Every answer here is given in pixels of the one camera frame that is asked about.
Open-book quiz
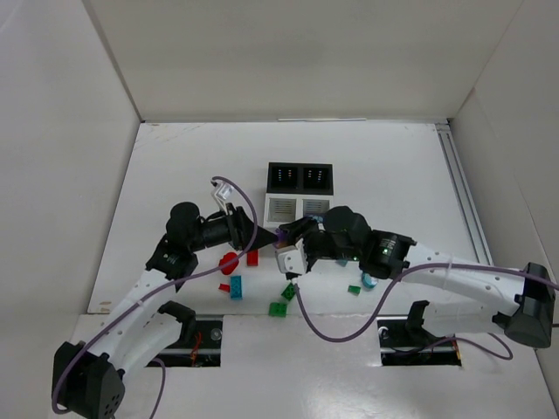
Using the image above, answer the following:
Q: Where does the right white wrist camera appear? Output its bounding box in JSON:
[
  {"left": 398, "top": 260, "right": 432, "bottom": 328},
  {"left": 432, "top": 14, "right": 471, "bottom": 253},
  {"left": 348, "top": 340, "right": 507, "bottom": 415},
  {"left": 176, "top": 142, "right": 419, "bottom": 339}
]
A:
[{"left": 275, "top": 239, "right": 307, "bottom": 276}]

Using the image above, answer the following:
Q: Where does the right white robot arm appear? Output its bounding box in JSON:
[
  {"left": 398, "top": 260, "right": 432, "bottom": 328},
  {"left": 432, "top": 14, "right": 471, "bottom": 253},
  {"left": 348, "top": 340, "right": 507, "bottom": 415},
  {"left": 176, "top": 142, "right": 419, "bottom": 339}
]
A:
[{"left": 276, "top": 206, "right": 558, "bottom": 349}]

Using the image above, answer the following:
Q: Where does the blue oval printed lego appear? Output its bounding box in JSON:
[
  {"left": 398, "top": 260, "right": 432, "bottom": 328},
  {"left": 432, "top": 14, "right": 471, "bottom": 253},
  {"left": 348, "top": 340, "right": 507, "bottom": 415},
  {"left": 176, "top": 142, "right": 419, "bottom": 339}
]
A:
[{"left": 361, "top": 272, "right": 377, "bottom": 290}]

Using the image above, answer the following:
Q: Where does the white two-compartment container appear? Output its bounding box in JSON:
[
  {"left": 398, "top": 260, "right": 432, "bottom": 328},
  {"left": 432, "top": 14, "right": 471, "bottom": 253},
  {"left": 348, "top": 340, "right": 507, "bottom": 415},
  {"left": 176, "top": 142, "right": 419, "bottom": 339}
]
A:
[{"left": 262, "top": 193, "right": 334, "bottom": 229}]

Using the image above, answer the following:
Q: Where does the aluminium rail on right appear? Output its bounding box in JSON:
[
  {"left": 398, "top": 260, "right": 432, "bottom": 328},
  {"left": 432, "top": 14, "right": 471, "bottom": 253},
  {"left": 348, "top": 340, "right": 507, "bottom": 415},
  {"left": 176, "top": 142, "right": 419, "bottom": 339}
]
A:
[{"left": 435, "top": 122, "right": 493, "bottom": 264}]

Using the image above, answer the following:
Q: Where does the dark green lego brick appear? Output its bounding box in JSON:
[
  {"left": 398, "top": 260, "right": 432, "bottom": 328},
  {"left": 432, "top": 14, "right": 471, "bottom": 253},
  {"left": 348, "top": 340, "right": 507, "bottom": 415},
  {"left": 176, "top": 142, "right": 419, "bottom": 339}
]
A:
[{"left": 281, "top": 283, "right": 296, "bottom": 301}]

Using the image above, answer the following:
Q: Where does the teal long lego brick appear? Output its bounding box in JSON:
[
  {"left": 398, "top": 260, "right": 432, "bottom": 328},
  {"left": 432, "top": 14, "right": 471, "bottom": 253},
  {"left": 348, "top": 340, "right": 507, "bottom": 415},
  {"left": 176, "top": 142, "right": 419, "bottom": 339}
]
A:
[{"left": 230, "top": 276, "right": 243, "bottom": 300}]

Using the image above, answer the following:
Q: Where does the small green flat lego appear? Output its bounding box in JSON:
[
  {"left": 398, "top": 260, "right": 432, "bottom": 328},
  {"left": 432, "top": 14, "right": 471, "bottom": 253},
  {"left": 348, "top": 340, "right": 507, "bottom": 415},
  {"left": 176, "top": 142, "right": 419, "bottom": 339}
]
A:
[{"left": 348, "top": 285, "right": 361, "bottom": 295}]

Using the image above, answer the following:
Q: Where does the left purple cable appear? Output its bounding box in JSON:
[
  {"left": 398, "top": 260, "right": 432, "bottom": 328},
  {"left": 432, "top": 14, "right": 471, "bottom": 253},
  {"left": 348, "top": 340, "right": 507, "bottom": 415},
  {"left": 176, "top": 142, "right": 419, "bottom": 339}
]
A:
[{"left": 51, "top": 175, "right": 258, "bottom": 419}]

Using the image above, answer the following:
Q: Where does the red heart-shaped lego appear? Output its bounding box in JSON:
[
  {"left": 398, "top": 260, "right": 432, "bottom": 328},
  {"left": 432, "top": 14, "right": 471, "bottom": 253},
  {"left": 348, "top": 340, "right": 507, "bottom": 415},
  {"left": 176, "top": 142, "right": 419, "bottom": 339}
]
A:
[{"left": 218, "top": 252, "right": 239, "bottom": 276}]

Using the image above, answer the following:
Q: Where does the light green lego brick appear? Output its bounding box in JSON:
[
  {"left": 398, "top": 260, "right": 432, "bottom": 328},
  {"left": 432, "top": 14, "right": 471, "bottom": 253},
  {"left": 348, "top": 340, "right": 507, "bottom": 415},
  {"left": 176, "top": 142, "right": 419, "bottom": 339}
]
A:
[{"left": 268, "top": 302, "right": 287, "bottom": 318}]

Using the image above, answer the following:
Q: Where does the purple rounded lego brick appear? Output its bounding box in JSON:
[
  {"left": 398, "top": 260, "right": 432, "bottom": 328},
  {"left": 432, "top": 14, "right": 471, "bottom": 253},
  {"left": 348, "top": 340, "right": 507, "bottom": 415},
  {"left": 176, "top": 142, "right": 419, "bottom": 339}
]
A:
[{"left": 273, "top": 229, "right": 288, "bottom": 249}]

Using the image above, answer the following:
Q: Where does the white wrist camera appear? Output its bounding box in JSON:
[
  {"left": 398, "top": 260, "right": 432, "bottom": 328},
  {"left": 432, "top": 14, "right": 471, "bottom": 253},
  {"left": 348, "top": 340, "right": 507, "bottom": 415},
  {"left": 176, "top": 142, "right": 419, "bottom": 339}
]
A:
[
  {"left": 275, "top": 239, "right": 307, "bottom": 276},
  {"left": 211, "top": 180, "right": 235, "bottom": 214}
]

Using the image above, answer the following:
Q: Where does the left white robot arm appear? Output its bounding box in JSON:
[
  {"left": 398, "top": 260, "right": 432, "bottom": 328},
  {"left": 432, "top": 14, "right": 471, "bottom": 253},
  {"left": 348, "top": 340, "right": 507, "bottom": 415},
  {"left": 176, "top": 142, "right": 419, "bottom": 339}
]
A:
[{"left": 52, "top": 203, "right": 277, "bottom": 418}]

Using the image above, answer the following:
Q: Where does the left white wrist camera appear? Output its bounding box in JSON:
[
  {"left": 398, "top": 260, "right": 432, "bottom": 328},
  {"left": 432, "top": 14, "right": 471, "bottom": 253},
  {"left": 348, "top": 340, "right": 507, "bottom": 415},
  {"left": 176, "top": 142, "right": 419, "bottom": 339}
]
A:
[{"left": 211, "top": 180, "right": 235, "bottom": 214}]

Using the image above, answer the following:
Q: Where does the red rectangular lego brick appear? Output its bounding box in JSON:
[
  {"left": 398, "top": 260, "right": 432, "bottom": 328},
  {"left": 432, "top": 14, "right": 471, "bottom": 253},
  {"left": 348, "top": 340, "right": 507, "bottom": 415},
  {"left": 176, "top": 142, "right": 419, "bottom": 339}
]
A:
[{"left": 246, "top": 250, "right": 259, "bottom": 267}]

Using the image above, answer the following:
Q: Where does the black two-compartment container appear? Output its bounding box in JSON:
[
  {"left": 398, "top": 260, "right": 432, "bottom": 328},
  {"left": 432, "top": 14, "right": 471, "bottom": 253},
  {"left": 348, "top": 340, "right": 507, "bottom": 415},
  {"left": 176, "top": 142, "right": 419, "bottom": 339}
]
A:
[{"left": 266, "top": 162, "right": 334, "bottom": 196}]

